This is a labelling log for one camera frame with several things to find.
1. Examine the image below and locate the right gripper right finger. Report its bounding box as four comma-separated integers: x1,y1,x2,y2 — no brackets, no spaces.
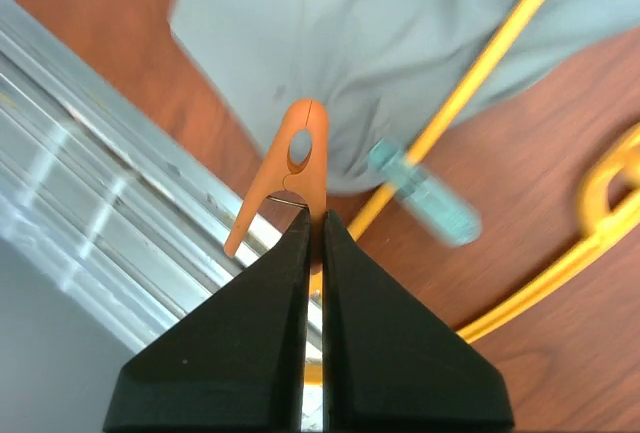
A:
322,211,514,431

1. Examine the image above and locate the orange clothespin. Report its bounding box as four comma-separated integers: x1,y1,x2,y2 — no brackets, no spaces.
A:
224,99,329,275

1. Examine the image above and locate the aluminium rail frame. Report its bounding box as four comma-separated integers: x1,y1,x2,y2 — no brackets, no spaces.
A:
0,0,326,433

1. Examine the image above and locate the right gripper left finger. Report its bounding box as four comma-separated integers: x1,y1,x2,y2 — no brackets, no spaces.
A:
103,210,311,431

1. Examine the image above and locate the grey underwear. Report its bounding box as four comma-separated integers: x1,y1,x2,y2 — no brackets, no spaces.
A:
167,0,640,198

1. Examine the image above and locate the light blue clothespin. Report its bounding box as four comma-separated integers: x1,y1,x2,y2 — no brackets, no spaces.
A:
368,139,482,247

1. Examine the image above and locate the yellow hanger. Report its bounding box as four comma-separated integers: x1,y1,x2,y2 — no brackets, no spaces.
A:
307,0,640,387

